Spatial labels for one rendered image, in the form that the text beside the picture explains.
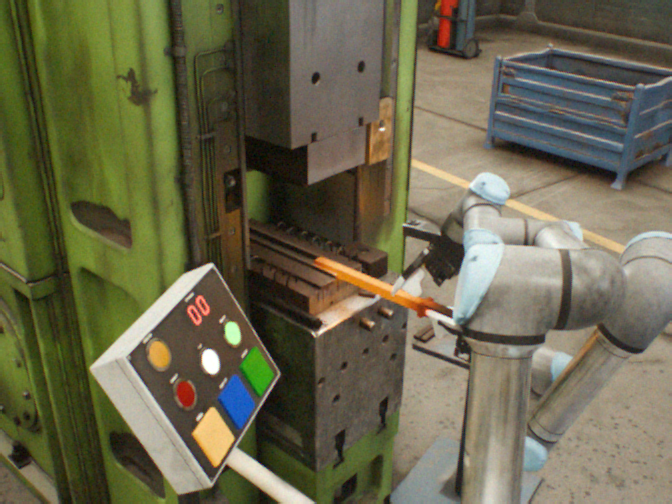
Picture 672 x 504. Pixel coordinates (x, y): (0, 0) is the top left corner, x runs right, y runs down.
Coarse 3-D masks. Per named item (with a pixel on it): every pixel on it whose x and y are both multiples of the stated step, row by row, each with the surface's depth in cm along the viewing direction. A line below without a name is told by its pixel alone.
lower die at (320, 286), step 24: (288, 240) 201; (288, 264) 189; (312, 264) 187; (360, 264) 189; (264, 288) 187; (288, 288) 181; (312, 288) 180; (336, 288) 184; (360, 288) 192; (312, 312) 180
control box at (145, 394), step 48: (192, 288) 137; (144, 336) 122; (192, 336) 132; (240, 336) 144; (144, 384) 118; (192, 384) 128; (144, 432) 122; (192, 432) 124; (240, 432) 135; (192, 480) 124
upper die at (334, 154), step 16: (352, 128) 169; (256, 144) 170; (272, 144) 166; (320, 144) 162; (336, 144) 166; (352, 144) 170; (256, 160) 172; (272, 160) 168; (288, 160) 165; (304, 160) 161; (320, 160) 164; (336, 160) 168; (352, 160) 172; (288, 176) 166; (304, 176) 163; (320, 176) 165
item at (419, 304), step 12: (324, 264) 185; (336, 264) 185; (348, 276) 181; (360, 276) 180; (372, 288) 177; (384, 288) 174; (396, 300) 172; (408, 300) 170; (420, 300) 169; (432, 300) 169; (420, 312) 167; (444, 312) 164
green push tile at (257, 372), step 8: (256, 352) 146; (248, 360) 143; (256, 360) 145; (264, 360) 148; (240, 368) 141; (248, 368) 142; (256, 368) 144; (264, 368) 147; (248, 376) 141; (256, 376) 144; (264, 376) 146; (272, 376) 148; (256, 384) 143; (264, 384) 145; (256, 392) 142
